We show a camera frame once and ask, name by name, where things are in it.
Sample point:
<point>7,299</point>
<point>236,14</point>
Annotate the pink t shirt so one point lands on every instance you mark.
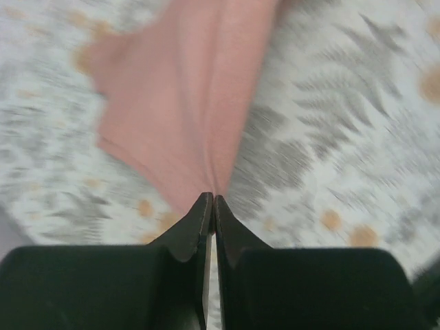
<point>178,93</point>

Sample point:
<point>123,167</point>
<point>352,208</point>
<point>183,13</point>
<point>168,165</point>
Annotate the floral table mat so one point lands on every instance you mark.
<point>341,147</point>

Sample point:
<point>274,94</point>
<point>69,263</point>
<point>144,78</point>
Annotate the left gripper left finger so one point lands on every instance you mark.
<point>160,285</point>

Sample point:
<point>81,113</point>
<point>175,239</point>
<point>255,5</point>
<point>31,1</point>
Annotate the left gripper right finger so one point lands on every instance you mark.
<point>262,287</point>

